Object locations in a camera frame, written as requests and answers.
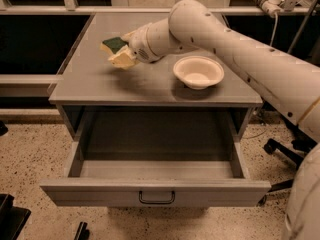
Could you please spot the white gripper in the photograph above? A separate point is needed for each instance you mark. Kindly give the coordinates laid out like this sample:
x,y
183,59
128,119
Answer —
x,y
140,47

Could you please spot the green and yellow sponge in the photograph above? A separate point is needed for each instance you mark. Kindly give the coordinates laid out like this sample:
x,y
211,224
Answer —
x,y
113,45

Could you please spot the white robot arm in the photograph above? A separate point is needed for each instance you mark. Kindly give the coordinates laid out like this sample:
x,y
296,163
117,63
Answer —
x,y
290,85

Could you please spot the grey drawer cabinet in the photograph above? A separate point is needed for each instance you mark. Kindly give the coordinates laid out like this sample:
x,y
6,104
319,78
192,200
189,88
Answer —
x,y
90,80

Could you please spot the open grey top drawer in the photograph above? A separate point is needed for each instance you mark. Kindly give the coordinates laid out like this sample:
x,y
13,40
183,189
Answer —
x,y
119,152

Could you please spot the white paper bowl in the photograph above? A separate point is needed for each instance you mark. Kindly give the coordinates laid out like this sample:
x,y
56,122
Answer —
x,y
198,72

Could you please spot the white power strip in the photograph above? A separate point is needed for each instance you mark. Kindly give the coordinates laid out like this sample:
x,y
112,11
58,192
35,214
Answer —
x,y
270,7

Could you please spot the diagonal metal rod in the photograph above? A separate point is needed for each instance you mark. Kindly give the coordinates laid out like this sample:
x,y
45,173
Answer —
x,y
302,26

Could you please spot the small black floor object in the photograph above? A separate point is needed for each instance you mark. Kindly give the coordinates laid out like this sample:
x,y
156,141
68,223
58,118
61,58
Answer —
x,y
82,232

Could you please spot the black object bottom left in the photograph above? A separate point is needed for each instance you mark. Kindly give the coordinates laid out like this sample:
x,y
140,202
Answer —
x,y
12,219

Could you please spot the metal railing frame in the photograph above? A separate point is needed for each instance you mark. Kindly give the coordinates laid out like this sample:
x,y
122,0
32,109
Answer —
x,y
100,4

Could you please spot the black drawer handle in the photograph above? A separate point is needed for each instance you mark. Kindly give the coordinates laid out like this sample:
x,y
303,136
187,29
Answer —
x,y
156,197

